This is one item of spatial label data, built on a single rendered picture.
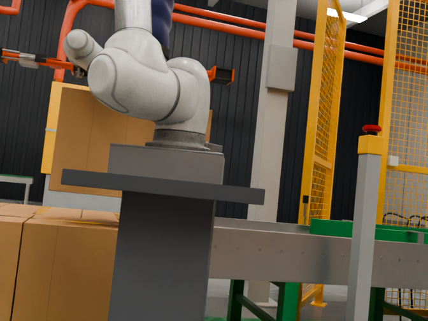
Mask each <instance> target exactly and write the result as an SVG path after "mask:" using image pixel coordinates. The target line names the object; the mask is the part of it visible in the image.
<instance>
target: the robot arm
mask: <svg viewBox="0 0 428 321"><path fill-rule="evenodd" d="M114 7H115V33H114V35H113V36H112V37H111V38H109V40H108V41H107V42H106V43H105V46H104V49H103V48H102V47H101V46H99V45H98V44H97V43H96V41H95V40H94V39H93V38H92V37H91V36H90V35H89V34H88V33H87V32H85V31H83V30H80V29H75V30H72V31H70V32H69V34H68V35H67V36H66V37H65V38H64V44H63V47H64V52H65V54H66V56H67V57H68V59H69V61H70V62H71V63H72V64H73V65H74V66H75V67H76V71H75V76H76V78H82V77H83V75H84V72H83V69H84V70H86V71H87V72H88V77H87V78H88V84H89V89H90V91H91V93H92V95H93V96H94V97H95V98H96V99H97V100H98V101H99V102H100V103H102V104H103V105H105V106H106V107H108V108H109V109H111V110H113V111H115V112H117V113H121V114H123V115H127V116H129V117H134V118H139V119H143V120H151V121H152V122H154V123H155V129H154V134H153V141H150V142H146V143H145V146H154V147H161V148H174V149H180V150H193V151H201V152H213V153H222V149H223V148H222V146H220V145H215V144H212V143H208V142H207V141H206V129H207V125H208V117H209V112H210V82H209V78H208V75H207V72H206V70H205V68H204V67H203V66H202V64H201V63H200V62H198V61H196V60H194V59H190V58H186V57H177V58H174V59H170V60H168V61H167V62H166V60H165V58H164V54H163V52H162V47H161V44H160V43H159V42H158V41H157V40H156V39H155V38H154V37H153V36H152V5H151V0H114Z"/></svg>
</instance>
